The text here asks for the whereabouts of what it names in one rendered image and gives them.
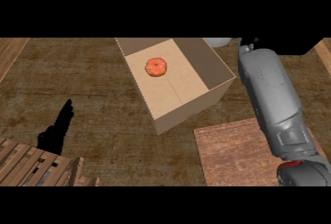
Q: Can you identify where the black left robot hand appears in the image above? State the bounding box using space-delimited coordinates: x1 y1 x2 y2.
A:
35 98 75 156

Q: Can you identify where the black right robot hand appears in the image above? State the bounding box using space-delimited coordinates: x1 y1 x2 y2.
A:
235 37 261 53

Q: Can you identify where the brown wooden cutting board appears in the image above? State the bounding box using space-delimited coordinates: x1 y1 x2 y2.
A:
192 116 329 187

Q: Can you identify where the brown cardboard box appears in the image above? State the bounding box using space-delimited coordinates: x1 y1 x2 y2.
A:
114 37 238 137

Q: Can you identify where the orange round squash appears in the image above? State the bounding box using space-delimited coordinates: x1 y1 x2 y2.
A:
143 57 170 78

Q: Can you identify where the slatted wooden crate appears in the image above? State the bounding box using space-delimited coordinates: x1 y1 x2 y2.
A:
0 136 100 187

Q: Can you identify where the pale grey rounded object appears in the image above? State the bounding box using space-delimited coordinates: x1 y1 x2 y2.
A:
201 37 233 48

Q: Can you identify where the black appliance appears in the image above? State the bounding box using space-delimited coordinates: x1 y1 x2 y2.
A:
257 37 326 56

